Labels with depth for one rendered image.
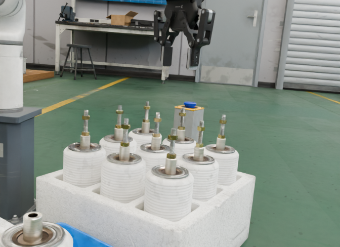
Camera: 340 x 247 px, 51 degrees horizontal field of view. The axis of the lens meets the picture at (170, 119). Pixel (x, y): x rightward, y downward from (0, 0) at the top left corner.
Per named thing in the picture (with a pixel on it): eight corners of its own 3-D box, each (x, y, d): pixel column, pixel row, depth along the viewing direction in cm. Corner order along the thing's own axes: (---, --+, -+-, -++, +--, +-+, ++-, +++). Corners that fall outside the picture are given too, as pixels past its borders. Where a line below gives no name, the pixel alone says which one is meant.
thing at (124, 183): (132, 251, 75) (137, 169, 72) (90, 242, 77) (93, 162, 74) (147, 230, 84) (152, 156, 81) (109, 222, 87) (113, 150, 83)
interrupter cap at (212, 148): (239, 150, 92) (239, 148, 92) (228, 157, 86) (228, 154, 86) (212, 145, 96) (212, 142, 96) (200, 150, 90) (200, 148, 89)
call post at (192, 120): (166, 199, 119) (174, 107, 113) (177, 193, 125) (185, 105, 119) (185, 206, 115) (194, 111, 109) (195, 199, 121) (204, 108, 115)
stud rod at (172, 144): (167, 165, 71) (169, 128, 70) (170, 164, 72) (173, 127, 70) (170, 166, 70) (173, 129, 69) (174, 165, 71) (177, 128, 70)
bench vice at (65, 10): (66, 23, 523) (67, 5, 518) (78, 23, 522) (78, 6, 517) (55, 20, 482) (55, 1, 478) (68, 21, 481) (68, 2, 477)
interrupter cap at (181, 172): (143, 173, 70) (143, 169, 70) (166, 165, 76) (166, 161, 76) (174, 183, 66) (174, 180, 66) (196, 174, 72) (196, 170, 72)
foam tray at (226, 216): (35, 248, 86) (35, 176, 82) (135, 198, 118) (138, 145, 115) (172, 323, 66) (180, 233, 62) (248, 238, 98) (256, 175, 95)
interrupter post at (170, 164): (161, 173, 71) (162, 157, 70) (168, 170, 73) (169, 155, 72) (171, 176, 70) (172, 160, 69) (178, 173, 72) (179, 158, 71)
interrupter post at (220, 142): (226, 150, 91) (227, 137, 91) (222, 152, 89) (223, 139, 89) (217, 148, 93) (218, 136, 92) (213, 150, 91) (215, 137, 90)
